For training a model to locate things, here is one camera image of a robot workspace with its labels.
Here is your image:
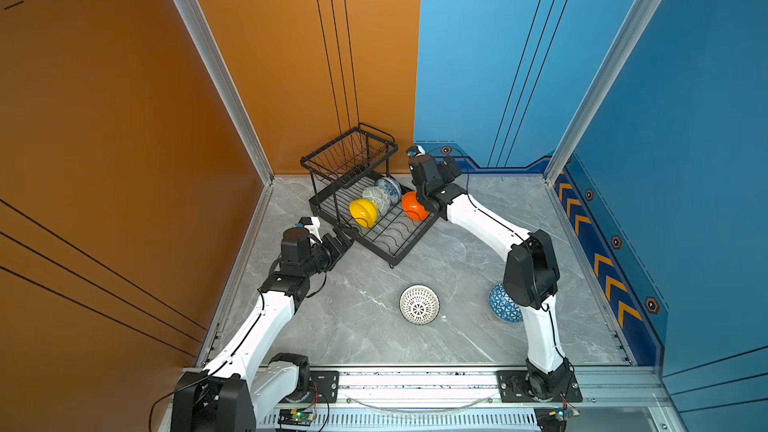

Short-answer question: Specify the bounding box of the green patterned white bowl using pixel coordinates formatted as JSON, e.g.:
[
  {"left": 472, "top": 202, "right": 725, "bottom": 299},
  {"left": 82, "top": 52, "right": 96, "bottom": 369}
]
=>
[{"left": 362, "top": 185, "right": 391, "bottom": 217}]

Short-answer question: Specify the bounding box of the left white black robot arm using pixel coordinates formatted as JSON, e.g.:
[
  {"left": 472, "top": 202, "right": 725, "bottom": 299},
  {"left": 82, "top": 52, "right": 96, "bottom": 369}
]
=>
[{"left": 170, "top": 217, "right": 356, "bottom": 431}]

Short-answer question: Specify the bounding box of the left green circuit board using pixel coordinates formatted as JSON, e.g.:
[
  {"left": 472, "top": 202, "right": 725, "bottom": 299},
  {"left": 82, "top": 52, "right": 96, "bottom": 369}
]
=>
[{"left": 276, "top": 409, "right": 317, "bottom": 430}]

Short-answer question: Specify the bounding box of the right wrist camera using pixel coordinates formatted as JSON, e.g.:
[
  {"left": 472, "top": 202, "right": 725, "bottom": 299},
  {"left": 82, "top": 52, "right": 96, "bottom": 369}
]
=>
[{"left": 406, "top": 144, "right": 426, "bottom": 158}]

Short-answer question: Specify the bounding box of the black wire dish rack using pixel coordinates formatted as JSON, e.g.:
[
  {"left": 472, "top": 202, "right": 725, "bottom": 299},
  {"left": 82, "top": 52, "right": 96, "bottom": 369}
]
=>
[{"left": 300, "top": 123, "right": 437, "bottom": 267}]

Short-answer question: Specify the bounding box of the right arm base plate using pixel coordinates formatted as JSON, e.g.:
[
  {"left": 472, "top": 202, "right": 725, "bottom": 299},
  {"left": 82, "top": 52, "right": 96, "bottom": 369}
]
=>
[{"left": 496, "top": 367, "right": 583, "bottom": 403}]

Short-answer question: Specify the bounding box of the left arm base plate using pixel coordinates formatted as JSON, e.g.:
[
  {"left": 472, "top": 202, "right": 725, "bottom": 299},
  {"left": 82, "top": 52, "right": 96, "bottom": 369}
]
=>
[{"left": 279, "top": 369, "right": 340, "bottom": 404}]

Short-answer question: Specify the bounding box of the yellow plastic bowl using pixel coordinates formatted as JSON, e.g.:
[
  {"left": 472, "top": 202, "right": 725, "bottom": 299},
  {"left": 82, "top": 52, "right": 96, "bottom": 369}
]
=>
[{"left": 349, "top": 198, "right": 378, "bottom": 229}]

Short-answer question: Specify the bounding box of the orange plastic bowl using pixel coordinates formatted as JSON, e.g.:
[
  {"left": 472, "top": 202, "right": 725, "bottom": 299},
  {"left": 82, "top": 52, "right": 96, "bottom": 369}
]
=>
[{"left": 401, "top": 191, "right": 429, "bottom": 222}]

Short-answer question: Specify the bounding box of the dark blue geometric bowl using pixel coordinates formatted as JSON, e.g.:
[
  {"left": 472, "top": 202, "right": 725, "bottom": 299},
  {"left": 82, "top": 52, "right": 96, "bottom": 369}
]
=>
[{"left": 488, "top": 283, "right": 523, "bottom": 323}]

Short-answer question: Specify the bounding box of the white red-dotted bowl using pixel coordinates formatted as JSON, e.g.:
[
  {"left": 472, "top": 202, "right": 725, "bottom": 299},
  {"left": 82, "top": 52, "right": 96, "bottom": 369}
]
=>
[{"left": 399, "top": 284, "right": 440, "bottom": 325}]

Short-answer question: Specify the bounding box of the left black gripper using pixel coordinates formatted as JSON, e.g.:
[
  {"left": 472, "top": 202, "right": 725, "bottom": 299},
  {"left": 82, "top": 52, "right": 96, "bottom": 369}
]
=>
[{"left": 301, "top": 227, "right": 357, "bottom": 281}]

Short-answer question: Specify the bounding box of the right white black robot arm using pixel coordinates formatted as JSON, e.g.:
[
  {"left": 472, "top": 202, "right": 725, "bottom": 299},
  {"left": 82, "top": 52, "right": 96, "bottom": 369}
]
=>
[{"left": 407, "top": 145, "right": 576, "bottom": 401}]

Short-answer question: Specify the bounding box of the right green circuit board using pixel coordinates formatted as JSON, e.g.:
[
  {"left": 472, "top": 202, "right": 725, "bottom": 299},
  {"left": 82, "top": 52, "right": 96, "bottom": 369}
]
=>
[{"left": 549, "top": 405, "right": 580, "bottom": 422}]

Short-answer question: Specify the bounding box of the green circuit board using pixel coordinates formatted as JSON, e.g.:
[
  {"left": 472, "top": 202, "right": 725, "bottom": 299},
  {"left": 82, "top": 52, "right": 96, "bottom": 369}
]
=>
[
  {"left": 276, "top": 409, "right": 317, "bottom": 430},
  {"left": 549, "top": 405, "right": 580, "bottom": 422}
]

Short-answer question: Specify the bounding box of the aluminium front rail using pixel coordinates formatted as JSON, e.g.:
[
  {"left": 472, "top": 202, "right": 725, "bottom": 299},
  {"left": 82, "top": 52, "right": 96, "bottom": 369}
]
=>
[{"left": 255, "top": 365, "right": 684, "bottom": 431}]

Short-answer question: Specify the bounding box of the blue floral white bowl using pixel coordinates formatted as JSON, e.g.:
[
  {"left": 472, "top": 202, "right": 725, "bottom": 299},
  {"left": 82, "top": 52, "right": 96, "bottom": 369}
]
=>
[{"left": 375, "top": 176, "right": 402, "bottom": 206}]

